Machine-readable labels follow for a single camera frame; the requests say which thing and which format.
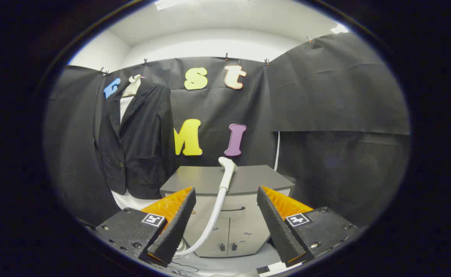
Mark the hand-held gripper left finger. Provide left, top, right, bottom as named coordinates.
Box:
left=96, top=187, right=197, bottom=268

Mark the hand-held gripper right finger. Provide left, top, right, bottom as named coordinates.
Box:
left=257, top=186, right=359, bottom=268

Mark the black suit jacket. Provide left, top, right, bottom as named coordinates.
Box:
left=94, top=81, right=176, bottom=200

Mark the cream plastic clothes hanger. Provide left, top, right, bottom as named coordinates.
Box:
left=122, top=74, right=143, bottom=97

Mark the grey cabinet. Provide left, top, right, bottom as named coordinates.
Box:
left=160, top=165, right=295, bottom=258

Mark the black backdrop cloth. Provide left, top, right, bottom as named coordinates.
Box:
left=44, top=33, right=411, bottom=227

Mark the long ceiling light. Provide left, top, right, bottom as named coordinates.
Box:
left=154, top=0, right=201, bottom=11

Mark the thin white cord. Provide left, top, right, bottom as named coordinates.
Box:
left=273, top=132, right=280, bottom=172

